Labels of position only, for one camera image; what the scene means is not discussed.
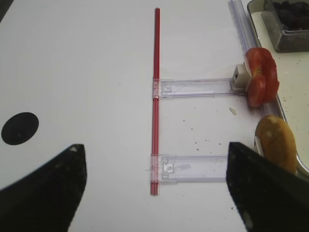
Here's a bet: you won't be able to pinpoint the left long clear rail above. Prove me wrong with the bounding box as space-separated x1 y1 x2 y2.
228 0 280 117

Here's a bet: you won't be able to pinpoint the standing bun bottom slice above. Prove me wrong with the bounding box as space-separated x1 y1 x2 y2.
255 115 297 174

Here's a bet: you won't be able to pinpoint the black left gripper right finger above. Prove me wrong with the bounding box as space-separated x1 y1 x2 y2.
226 142 309 232

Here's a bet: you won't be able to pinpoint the black round table hole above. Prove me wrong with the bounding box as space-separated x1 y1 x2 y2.
1 112 39 145

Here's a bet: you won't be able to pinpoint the clear rail near tomato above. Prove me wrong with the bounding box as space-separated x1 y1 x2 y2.
159 78 245 99

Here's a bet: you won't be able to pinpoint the white block behind tomato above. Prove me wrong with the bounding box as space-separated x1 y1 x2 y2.
231 62 252 93

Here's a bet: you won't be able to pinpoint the silver metal tray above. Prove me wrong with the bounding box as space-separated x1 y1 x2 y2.
247 0 309 176

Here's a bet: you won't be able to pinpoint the left red plastic strip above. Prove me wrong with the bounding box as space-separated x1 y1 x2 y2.
150 7 160 196

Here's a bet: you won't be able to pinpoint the white block behind bun slice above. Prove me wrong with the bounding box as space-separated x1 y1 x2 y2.
254 136 264 157

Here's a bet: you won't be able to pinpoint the clear rail near bun slice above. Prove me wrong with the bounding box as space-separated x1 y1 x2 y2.
150 155 227 184

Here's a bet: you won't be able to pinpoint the purple cabbage shreds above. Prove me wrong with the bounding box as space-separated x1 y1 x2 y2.
272 0 309 31

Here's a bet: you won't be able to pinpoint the clear plastic vegetable box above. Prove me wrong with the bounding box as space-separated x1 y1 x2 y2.
262 0 309 53

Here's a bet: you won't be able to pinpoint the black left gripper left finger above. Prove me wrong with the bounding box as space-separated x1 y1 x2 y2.
0 144 87 232

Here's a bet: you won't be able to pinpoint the red tomato slices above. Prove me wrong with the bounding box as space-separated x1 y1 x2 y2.
246 47 280 108

